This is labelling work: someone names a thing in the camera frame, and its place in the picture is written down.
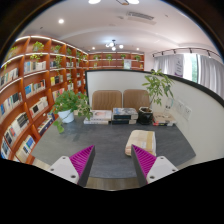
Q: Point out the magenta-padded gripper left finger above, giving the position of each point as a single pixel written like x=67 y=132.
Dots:
x=63 y=166

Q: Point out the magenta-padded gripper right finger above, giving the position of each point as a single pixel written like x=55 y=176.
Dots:
x=160 y=165

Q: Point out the cream and yellow striped towel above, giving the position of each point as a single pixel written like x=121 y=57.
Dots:
x=141 y=141

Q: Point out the book with red spine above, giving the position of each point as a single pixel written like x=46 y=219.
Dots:
x=162 y=124

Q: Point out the beige cover book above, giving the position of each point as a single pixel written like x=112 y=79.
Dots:
x=164 y=117

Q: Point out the leafy plant in white pot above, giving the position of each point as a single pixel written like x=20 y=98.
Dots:
x=66 y=116

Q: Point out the small tree in black pot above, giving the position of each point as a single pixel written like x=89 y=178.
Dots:
x=145 y=116

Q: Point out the thin white book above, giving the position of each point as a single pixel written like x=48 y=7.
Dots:
x=95 y=122

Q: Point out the thick dark blue book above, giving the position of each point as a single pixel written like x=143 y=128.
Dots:
x=123 y=122

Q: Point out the white standing paper card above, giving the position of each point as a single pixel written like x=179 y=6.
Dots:
x=169 y=105

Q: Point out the thick book with grey cover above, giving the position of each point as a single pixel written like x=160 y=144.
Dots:
x=125 y=113

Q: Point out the white book with face cover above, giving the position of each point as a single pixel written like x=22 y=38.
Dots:
x=101 y=115

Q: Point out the orange wooden bookshelf unit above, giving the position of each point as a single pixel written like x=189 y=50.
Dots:
x=26 y=100

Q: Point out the white hanging poster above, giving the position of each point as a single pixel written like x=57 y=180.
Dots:
x=179 y=66

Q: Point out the white curtains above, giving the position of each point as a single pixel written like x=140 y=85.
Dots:
x=206 y=70

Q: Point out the multi-bulb ceiling lamp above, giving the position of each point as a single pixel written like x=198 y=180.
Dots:
x=114 y=44

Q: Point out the recessed ceiling spotlights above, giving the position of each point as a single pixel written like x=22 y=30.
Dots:
x=61 y=21

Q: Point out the ceiling air vent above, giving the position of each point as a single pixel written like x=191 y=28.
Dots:
x=140 y=17

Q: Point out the white wall socket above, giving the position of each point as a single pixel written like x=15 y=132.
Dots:
x=179 y=107
x=187 y=112

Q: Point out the black track light rail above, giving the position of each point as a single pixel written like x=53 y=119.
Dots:
x=186 y=50

